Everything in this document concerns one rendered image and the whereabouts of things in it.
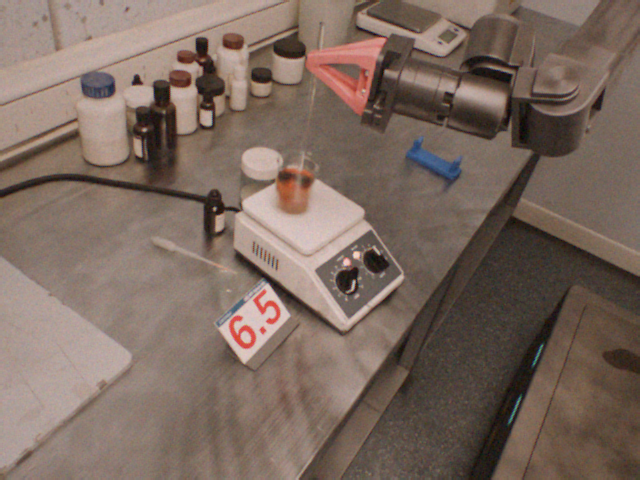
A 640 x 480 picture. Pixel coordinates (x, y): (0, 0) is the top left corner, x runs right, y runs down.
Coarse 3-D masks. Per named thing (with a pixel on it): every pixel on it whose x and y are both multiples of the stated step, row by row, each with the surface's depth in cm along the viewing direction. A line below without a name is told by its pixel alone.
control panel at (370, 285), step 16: (368, 240) 72; (336, 256) 69; (352, 256) 70; (384, 256) 73; (320, 272) 66; (336, 272) 68; (368, 272) 70; (384, 272) 72; (400, 272) 73; (336, 288) 67; (368, 288) 69; (352, 304) 67
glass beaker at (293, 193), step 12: (276, 156) 66; (288, 156) 68; (312, 156) 68; (276, 168) 67; (312, 168) 69; (276, 180) 67; (288, 180) 65; (300, 180) 65; (312, 180) 66; (276, 192) 68; (288, 192) 67; (300, 192) 66; (312, 192) 68; (276, 204) 69; (288, 204) 68; (300, 204) 68; (288, 216) 69; (300, 216) 69
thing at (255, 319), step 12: (264, 288) 67; (252, 300) 65; (264, 300) 66; (276, 300) 68; (240, 312) 64; (252, 312) 65; (264, 312) 66; (276, 312) 67; (228, 324) 62; (240, 324) 63; (252, 324) 64; (264, 324) 65; (228, 336) 62; (240, 336) 63; (252, 336) 64; (240, 348) 62; (252, 348) 63
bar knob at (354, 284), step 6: (342, 270) 68; (348, 270) 68; (354, 270) 67; (342, 276) 67; (348, 276) 67; (354, 276) 67; (336, 282) 67; (342, 282) 67; (348, 282) 66; (354, 282) 66; (342, 288) 67; (348, 288) 66; (354, 288) 66; (348, 294) 67
